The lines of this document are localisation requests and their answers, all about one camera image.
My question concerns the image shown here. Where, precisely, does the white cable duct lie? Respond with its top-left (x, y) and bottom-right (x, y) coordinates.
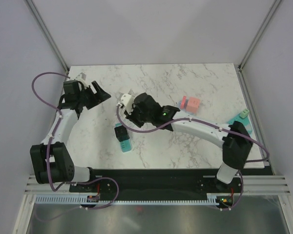
top-left (35, 194), bottom-right (240, 206)

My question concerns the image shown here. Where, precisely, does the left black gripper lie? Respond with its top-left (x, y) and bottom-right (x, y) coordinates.
top-left (77, 81), bottom-right (111, 110)

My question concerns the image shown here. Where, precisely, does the green plug adapter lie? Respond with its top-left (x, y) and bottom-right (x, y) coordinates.
top-left (239, 109), bottom-right (250, 119)

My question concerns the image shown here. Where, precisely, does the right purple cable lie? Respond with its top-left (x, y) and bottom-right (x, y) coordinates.
top-left (116, 103), bottom-right (270, 213)

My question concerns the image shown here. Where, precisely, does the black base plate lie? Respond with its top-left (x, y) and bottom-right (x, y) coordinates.
top-left (68, 168), bottom-right (244, 203)

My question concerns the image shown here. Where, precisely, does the teal rectangular power strip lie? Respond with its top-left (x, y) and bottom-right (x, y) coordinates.
top-left (115, 123), bottom-right (131, 153)

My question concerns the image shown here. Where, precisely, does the right aluminium frame post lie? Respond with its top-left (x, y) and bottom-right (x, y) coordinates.
top-left (237, 0), bottom-right (283, 73)

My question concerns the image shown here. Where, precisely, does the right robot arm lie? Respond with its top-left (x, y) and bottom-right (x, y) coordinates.
top-left (120, 93), bottom-right (253, 192)

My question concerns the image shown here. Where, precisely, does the black cube plug adapter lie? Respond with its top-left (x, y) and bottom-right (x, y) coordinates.
top-left (114, 125), bottom-right (130, 142)

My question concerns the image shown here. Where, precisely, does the aluminium frame post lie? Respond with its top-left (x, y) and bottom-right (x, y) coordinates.
top-left (237, 0), bottom-right (283, 73)
top-left (24, 0), bottom-right (69, 74)

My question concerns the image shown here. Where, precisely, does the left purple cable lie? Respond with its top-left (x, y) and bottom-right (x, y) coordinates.
top-left (31, 72), bottom-right (71, 193)

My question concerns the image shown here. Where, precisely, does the purple cable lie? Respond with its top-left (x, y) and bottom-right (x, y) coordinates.
top-left (116, 103), bottom-right (270, 213)
top-left (31, 72), bottom-right (71, 193)

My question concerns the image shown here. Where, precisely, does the teal triangular power strip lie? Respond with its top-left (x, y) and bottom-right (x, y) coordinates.
top-left (227, 115), bottom-right (253, 135)

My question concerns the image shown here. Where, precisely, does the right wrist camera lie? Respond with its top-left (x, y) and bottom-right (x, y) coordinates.
top-left (118, 94), bottom-right (134, 115)

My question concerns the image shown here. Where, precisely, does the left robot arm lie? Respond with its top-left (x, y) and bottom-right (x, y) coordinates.
top-left (30, 80), bottom-right (111, 192)

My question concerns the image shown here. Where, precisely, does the blue round power strip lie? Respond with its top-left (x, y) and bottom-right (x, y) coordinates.
top-left (177, 99), bottom-right (196, 116)

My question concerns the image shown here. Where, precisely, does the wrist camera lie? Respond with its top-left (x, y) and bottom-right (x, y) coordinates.
top-left (75, 73), bottom-right (88, 86)
top-left (118, 94), bottom-right (134, 115)

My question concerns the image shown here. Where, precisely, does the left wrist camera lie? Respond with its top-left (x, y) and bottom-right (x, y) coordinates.
top-left (75, 73), bottom-right (88, 86)

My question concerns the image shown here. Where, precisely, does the left aluminium frame post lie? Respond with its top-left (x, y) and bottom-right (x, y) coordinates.
top-left (24, 0), bottom-right (69, 74)

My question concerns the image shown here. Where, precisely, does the pink cube socket adapter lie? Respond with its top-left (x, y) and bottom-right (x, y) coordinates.
top-left (186, 97), bottom-right (201, 114)

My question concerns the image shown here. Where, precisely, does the pink plug adapter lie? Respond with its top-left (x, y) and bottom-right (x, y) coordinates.
top-left (180, 96), bottom-right (188, 109)

